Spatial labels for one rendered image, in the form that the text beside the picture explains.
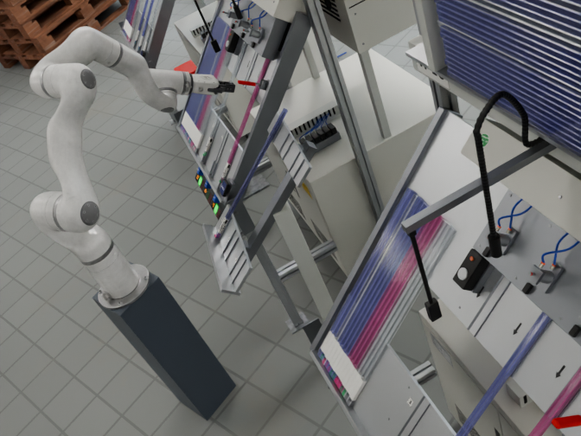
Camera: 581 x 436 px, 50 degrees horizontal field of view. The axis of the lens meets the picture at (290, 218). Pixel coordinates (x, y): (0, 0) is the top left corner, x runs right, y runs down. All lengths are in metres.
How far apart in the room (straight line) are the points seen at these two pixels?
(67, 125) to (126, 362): 1.39
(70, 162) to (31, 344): 1.68
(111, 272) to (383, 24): 1.22
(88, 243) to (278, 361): 1.00
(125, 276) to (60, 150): 0.47
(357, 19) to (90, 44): 0.85
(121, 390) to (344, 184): 1.34
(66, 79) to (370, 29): 0.99
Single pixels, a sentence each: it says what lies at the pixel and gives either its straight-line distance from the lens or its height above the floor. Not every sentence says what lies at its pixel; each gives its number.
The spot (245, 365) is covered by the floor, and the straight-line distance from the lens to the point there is 2.67.
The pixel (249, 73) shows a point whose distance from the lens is 2.28.
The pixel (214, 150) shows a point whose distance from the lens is 2.42.
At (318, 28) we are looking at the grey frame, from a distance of 2.04.
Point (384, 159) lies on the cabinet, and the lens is 2.43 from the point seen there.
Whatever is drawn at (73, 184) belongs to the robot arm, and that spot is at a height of 1.15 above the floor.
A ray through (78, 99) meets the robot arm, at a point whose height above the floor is 1.33.
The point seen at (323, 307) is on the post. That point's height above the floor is 0.33.
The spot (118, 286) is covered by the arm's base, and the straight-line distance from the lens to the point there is 2.11.
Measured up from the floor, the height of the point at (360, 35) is 1.06.
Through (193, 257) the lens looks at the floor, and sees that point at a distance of 3.25.
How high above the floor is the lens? 2.03
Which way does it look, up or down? 40 degrees down
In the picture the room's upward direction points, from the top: 25 degrees counter-clockwise
